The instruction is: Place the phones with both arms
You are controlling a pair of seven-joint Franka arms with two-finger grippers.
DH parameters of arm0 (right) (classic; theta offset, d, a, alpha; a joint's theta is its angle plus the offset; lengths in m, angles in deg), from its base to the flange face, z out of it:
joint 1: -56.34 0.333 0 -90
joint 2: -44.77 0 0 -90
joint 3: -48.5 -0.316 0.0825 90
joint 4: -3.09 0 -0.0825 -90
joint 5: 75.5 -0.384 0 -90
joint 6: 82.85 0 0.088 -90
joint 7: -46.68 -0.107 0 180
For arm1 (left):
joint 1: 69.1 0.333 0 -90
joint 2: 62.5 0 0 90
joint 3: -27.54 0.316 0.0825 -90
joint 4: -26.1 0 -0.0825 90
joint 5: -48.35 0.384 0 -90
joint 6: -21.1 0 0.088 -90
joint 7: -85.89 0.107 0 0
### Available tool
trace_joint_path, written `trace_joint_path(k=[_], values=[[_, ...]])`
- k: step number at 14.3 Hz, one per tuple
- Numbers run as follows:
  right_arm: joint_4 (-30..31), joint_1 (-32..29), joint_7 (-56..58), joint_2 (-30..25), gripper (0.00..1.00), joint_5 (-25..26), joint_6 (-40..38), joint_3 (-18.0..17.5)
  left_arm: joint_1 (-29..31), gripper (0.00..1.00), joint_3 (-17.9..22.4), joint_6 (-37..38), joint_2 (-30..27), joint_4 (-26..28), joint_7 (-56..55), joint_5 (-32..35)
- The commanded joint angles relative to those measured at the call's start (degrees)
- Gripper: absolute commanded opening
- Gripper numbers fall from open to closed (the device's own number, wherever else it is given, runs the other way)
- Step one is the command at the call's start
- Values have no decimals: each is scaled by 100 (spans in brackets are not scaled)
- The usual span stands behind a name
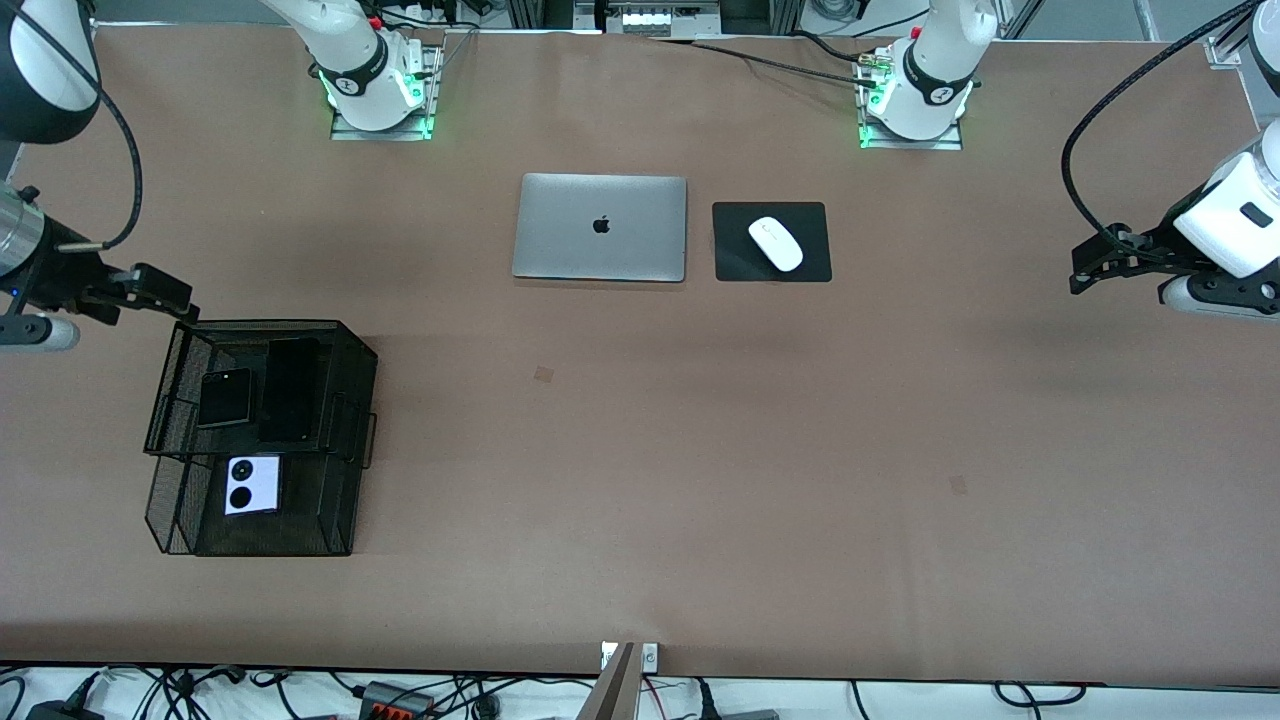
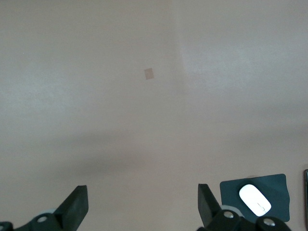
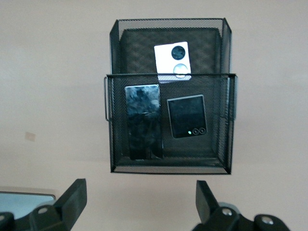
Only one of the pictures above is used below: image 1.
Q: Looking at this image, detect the black flip phone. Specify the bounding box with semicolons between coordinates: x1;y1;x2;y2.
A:
197;367;253;430

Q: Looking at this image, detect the long black smartphone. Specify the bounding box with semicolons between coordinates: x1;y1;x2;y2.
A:
258;338;323;444

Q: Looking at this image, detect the pink white flip phone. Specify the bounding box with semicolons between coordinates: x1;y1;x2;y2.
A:
224;455;283;517

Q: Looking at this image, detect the black mesh two-tier tray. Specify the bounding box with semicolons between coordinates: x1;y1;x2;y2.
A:
142;318;381;559

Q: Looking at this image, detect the white computer mouse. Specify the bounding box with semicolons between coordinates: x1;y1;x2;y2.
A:
748;216;804;272

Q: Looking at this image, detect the black mouse pad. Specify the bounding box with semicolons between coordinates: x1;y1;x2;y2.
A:
712;201;833;283

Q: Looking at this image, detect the silver closed laptop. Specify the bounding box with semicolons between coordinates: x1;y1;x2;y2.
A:
512;173;689;284

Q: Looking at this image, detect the white power strip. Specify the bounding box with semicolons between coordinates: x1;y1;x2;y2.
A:
620;8;701;37

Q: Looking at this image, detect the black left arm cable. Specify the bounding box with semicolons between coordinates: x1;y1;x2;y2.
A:
1060;0;1263;241

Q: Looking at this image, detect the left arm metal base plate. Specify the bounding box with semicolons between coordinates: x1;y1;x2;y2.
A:
858;48;966;151

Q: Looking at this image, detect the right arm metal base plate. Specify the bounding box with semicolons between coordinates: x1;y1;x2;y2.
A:
330;42;444;141

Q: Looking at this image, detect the thin black table cable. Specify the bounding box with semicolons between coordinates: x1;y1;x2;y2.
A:
648;36;881;89

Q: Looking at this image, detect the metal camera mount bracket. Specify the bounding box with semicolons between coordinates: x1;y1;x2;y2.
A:
578;641;661;720

